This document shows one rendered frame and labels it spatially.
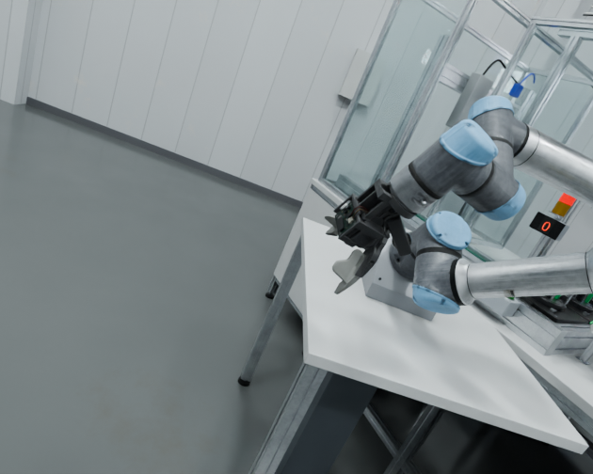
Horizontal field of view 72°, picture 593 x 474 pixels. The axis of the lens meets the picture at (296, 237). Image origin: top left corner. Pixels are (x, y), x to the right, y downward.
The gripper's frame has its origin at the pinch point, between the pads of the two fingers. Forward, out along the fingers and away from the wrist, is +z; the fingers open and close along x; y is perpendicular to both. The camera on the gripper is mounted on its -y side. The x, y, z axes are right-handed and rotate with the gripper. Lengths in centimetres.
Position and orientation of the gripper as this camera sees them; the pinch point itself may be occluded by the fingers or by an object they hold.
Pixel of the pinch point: (332, 263)
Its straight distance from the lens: 80.9
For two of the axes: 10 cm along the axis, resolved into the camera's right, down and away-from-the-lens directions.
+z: -6.2, 5.5, 5.5
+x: 0.6, 7.4, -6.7
